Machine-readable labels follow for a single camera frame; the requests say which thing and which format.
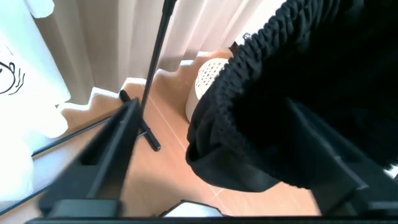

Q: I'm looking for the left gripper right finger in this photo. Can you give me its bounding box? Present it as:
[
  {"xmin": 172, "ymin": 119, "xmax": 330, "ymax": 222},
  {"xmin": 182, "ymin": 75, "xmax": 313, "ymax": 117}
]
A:
[{"xmin": 285, "ymin": 98, "xmax": 398, "ymax": 218}]

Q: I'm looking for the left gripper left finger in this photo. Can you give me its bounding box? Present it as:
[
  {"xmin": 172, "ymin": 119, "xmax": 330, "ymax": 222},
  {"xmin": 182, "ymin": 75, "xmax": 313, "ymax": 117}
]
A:
[{"xmin": 37, "ymin": 98, "xmax": 142, "ymax": 218}]

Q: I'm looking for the white garment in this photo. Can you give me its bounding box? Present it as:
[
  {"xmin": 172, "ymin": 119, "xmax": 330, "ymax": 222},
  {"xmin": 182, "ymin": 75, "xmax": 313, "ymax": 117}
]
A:
[{"xmin": 0, "ymin": 0, "xmax": 72, "ymax": 203}]

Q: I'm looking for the black garment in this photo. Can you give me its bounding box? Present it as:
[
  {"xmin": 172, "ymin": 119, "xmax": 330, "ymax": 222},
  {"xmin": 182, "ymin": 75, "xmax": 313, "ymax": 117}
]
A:
[{"xmin": 185, "ymin": 0, "xmax": 398, "ymax": 193}]

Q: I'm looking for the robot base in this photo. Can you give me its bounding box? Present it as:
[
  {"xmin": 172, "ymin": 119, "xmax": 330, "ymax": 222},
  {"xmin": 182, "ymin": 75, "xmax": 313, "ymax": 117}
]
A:
[{"xmin": 160, "ymin": 200, "xmax": 224, "ymax": 218}]

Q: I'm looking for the black clothes rack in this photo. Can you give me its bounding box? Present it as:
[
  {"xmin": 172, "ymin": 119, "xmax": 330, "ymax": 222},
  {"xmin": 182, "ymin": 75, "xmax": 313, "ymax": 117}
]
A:
[{"xmin": 0, "ymin": 0, "xmax": 178, "ymax": 216}]

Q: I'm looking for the white laundry basket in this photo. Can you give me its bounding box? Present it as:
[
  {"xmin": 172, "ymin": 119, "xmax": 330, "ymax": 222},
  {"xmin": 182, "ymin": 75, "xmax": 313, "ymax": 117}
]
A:
[{"xmin": 185, "ymin": 57, "xmax": 231, "ymax": 123}]

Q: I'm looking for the beige curtain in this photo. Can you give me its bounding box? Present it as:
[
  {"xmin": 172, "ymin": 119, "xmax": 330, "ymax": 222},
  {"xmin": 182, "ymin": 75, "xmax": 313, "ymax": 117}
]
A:
[{"xmin": 32, "ymin": 0, "xmax": 287, "ymax": 105}]

